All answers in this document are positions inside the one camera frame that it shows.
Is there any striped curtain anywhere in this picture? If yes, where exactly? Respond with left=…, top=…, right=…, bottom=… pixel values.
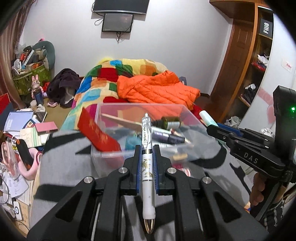
left=1, top=1, right=34, bottom=108

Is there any red foil pouch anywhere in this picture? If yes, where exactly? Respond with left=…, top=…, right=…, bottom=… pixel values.
left=77, top=108, right=121, bottom=152

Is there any dark clothes pile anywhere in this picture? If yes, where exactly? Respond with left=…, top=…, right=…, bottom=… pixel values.
left=47, top=68, right=81, bottom=108

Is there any white decorated pen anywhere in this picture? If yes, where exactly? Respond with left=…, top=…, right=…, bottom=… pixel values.
left=142, top=113, right=156, bottom=234

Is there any green storage basket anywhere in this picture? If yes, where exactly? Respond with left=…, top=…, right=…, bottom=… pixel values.
left=13, top=65, right=52, bottom=95

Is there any grey green neck pillow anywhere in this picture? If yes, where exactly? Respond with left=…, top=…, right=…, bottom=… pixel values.
left=32, top=41, right=55, bottom=70

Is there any rabbit figurine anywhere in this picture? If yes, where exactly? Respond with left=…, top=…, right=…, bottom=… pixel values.
left=31, top=74, right=44, bottom=105

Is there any white blue notebook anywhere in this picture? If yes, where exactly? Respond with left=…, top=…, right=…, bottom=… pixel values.
left=4, top=111, right=34, bottom=132

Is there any right hand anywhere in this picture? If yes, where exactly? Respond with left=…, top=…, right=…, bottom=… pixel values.
left=249, top=173, right=266, bottom=206

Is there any clear plastic storage bin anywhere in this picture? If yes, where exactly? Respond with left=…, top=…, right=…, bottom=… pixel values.
left=91, top=103, right=220, bottom=176

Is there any teal tape roll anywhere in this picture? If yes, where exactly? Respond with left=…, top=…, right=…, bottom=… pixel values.
left=125, top=136, right=142, bottom=150

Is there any colourful patchwork duvet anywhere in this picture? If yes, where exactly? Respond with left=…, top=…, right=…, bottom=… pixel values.
left=61, top=58, right=167, bottom=130

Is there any small wall monitor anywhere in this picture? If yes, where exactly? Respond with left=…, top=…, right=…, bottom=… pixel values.
left=102, top=13, right=134, bottom=33

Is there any wooden tag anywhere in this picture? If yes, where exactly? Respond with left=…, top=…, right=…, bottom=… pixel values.
left=172, top=153, right=188, bottom=162

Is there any wooden door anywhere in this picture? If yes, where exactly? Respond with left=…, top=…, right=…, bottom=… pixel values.
left=206, top=20, right=254, bottom=123

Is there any mint green tube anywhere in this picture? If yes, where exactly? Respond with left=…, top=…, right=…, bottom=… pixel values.
left=199, top=110, right=218, bottom=127

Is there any purple black tube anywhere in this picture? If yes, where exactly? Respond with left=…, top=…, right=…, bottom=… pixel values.
left=152, top=131, right=185, bottom=145

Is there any red box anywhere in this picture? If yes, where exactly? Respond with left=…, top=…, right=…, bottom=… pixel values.
left=0, top=93, right=11, bottom=114

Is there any orange puffer jacket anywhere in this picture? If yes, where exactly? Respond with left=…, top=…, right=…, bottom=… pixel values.
left=117, top=70, right=200, bottom=110

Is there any wooden shelf unit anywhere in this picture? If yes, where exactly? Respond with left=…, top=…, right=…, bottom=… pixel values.
left=210, top=1, right=274, bottom=123

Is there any black wall television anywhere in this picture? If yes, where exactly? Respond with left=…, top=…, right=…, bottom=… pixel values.
left=93, top=0, right=149, bottom=15

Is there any beige foundation tube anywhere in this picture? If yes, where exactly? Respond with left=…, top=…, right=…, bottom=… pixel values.
left=100, top=113, right=142, bottom=132

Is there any green glass bottle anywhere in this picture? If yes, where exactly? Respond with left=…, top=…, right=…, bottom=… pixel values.
left=152, top=116, right=181, bottom=130

